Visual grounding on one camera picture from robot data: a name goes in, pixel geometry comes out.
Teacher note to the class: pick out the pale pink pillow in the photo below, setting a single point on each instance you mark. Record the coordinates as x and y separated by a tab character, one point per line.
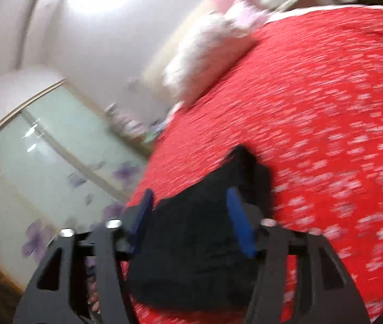
245	15

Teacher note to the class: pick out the pile of plush toys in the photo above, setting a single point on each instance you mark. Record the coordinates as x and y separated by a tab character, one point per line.
127	125

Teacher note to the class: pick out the black pants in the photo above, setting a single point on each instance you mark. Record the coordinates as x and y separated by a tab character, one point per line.
191	243

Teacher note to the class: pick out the white floral pillow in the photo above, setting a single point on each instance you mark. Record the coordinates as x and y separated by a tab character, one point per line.
208	57

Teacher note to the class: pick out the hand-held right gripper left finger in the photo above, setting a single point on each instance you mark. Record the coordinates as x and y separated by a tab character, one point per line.
145	211

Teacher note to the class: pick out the frosted glass wardrobe door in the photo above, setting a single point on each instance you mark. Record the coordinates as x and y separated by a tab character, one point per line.
43	158

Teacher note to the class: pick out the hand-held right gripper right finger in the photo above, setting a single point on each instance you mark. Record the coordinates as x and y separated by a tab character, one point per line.
242	224

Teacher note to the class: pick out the red floral blanket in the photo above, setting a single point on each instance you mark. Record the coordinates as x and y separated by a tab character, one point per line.
313	108

